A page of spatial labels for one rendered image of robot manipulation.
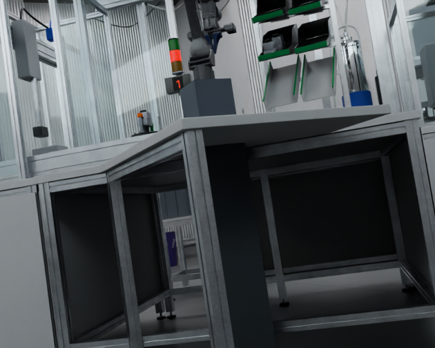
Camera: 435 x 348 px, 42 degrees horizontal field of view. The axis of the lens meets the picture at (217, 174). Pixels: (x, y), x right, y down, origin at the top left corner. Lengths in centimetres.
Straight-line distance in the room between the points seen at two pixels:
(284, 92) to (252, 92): 700
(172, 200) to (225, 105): 248
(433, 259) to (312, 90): 79
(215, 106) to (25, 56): 141
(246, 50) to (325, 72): 714
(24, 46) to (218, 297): 198
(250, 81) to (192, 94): 744
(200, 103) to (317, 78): 65
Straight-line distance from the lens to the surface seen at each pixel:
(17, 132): 252
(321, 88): 233
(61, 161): 245
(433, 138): 287
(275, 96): 235
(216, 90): 196
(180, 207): 436
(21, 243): 247
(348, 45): 318
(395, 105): 347
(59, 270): 239
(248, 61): 947
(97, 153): 238
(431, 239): 213
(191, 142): 148
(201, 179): 148
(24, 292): 249
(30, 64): 309
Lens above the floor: 61
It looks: 4 degrees up
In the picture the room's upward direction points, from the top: 9 degrees counter-clockwise
